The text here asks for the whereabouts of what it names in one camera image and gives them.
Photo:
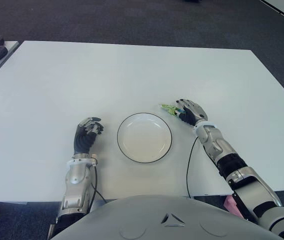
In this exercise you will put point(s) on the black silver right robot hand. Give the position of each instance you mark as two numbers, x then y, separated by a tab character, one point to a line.
193	112

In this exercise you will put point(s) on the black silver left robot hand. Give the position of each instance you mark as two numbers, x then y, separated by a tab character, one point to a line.
81	143

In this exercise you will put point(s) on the green snack packet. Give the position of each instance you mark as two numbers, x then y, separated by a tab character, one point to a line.
169	109

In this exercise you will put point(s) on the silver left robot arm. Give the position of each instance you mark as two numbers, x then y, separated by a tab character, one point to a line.
75	180

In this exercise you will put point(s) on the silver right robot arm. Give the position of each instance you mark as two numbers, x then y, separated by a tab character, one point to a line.
232	160

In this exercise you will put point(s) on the white plate with black rim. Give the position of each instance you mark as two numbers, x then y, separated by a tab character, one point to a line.
144	140

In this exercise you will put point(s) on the pink cardboard box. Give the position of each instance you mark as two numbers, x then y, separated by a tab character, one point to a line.
232	205

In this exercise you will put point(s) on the grey robot torso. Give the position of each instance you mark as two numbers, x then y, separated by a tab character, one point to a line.
156	220

